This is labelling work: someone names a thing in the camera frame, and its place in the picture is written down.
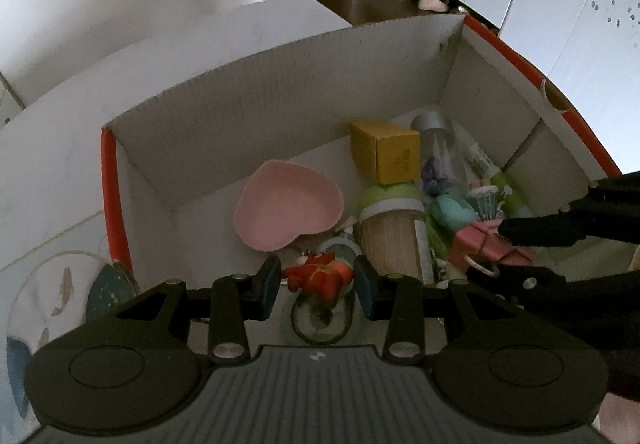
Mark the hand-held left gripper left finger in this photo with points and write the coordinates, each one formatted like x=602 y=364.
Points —
x=270 y=284

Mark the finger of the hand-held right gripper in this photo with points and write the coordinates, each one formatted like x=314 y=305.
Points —
x=540 y=229
x=520 y=280

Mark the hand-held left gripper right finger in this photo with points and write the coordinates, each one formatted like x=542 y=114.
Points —
x=365 y=286

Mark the white tape roll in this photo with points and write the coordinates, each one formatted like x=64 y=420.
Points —
x=340 y=249

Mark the red toy figure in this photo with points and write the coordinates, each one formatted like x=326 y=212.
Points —
x=320 y=276

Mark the toothpick holder green lid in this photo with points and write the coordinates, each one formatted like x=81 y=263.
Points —
x=390 y=239

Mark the pink binder clip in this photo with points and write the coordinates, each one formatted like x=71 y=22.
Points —
x=475 y=244

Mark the glass jar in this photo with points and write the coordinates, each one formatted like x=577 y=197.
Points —
x=320 y=324

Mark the teal cupcake toy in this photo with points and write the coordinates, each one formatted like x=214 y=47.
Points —
x=485 y=201

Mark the pink heart dish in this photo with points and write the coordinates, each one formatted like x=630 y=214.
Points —
x=285 y=204

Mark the white green glue tube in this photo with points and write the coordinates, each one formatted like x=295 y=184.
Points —
x=487 y=164

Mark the small teal plastic object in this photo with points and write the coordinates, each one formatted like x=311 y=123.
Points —
x=452 y=213

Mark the clear bottle silver cap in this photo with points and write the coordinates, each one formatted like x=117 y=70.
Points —
x=440 y=149

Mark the small yellow box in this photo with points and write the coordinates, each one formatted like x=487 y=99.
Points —
x=385 y=149

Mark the red cardboard box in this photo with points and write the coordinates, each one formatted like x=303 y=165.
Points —
x=300 y=99

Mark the dark teal leaf coaster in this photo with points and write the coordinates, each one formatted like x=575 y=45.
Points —
x=110 y=291

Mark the printed table mat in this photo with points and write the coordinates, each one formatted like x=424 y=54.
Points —
x=50 y=284

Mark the pink shoes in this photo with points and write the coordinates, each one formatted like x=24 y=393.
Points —
x=432 y=1

